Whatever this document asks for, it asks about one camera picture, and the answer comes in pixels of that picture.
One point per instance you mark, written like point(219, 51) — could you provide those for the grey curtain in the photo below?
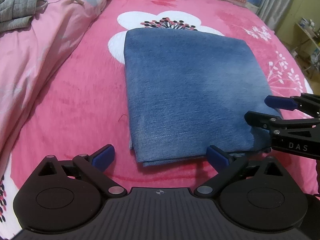
point(272, 11)

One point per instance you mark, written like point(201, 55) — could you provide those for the pink grey floral duvet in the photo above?
point(30, 56)

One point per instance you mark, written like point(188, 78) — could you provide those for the grey knit garment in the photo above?
point(17, 14)

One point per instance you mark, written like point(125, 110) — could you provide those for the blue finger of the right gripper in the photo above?
point(261, 120)
point(279, 102)

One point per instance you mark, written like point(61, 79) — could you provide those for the blue denim jeans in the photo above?
point(188, 90)

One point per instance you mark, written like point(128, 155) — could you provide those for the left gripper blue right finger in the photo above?
point(228, 168)

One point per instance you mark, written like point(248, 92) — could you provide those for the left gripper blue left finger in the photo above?
point(91, 168)

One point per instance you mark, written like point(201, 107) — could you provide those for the cluttered side table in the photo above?
point(307, 49)

